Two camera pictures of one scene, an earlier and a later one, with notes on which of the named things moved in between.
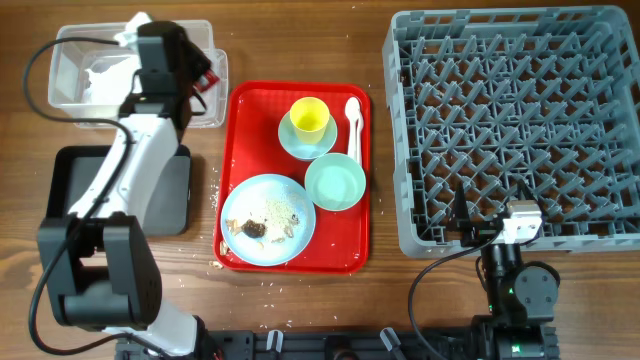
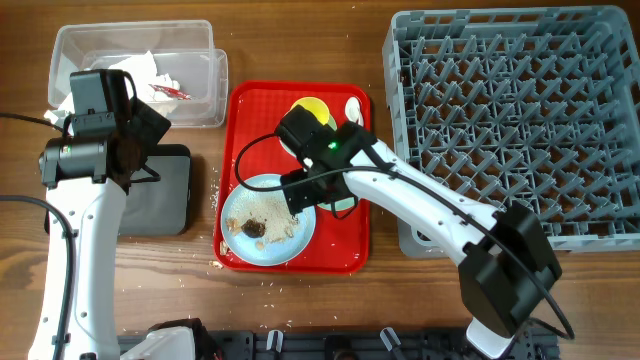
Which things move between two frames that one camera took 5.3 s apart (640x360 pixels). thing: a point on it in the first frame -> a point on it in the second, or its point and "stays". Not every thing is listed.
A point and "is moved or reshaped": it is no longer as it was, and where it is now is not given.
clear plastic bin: [96, 79] stays
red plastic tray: [293, 177] stays
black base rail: [331, 344] stays
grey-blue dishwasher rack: [490, 99] stays
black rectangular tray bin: [167, 201] stays
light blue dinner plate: [268, 220] stays
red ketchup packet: [206, 81] is moved or reshaped
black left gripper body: [201, 62] -> [149, 126]
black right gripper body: [479, 231] -> [308, 196]
